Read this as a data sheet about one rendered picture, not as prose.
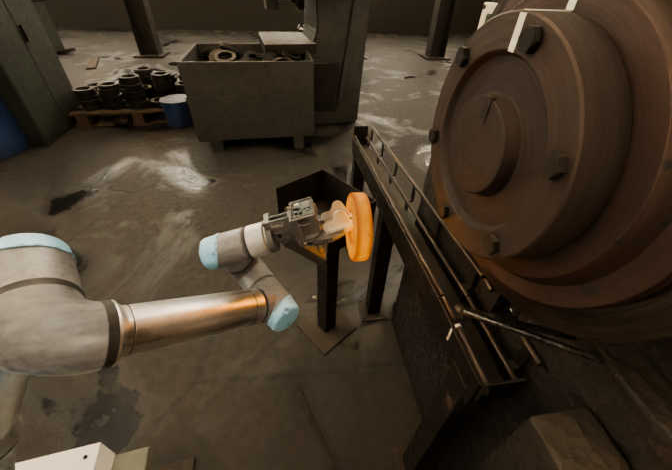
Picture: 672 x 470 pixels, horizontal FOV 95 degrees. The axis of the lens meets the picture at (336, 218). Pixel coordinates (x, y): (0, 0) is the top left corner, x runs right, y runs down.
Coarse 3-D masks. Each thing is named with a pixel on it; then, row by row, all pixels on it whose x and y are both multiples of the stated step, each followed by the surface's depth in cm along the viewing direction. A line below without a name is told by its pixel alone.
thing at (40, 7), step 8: (32, 0) 514; (40, 0) 527; (40, 8) 531; (40, 16) 532; (48, 16) 546; (48, 24) 546; (48, 32) 547; (56, 32) 562; (56, 40) 563; (56, 48) 564; (64, 48) 579; (72, 48) 563
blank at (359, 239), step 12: (360, 192) 70; (348, 204) 72; (360, 204) 65; (360, 216) 63; (360, 228) 63; (372, 228) 63; (348, 240) 74; (360, 240) 63; (372, 240) 64; (348, 252) 74; (360, 252) 65
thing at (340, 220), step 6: (342, 210) 65; (336, 216) 66; (342, 216) 66; (330, 222) 66; (336, 222) 67; (342, 222) 67; (348, 222) 67; (324, 228) 67; (330, 228) 67; (336, 228) 67; (342, 228) 67; (348, 228) 67
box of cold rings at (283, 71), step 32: (192, 64) 231; (224, 64) 235; (256, 64) 239; (288, 64) 244; (192, 96) 244; (224, 96) 249; (256, 96) 253; (288, 96) 258; (224, 128) 264; (256, 128) 270; (288, 128) 275
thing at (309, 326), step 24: (288, 192) 106; (312, 192) 115; (336, 192) 112; (336, 240) 93; (336, 264) 116; (336, 288) 125; (312, 312) 147; (336, 312) 148; (312, 336) 138; (336, 336) 138
